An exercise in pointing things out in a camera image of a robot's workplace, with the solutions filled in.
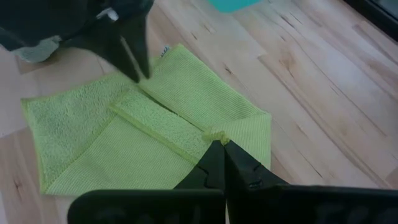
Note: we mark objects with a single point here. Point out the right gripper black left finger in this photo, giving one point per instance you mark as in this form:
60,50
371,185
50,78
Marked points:
155,208

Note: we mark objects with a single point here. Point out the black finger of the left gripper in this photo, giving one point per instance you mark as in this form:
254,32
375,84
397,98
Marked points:
138,40
105,46

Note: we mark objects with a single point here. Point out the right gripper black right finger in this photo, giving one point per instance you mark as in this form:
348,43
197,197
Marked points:
280,205

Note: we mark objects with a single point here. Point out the lime green microfiber towel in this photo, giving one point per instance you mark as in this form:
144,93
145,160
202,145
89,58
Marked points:
93,149

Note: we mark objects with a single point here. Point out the teal translucent plastic bin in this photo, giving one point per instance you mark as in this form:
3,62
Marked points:
233,4

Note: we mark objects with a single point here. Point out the black keyboard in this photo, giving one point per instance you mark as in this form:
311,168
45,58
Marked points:
379,15

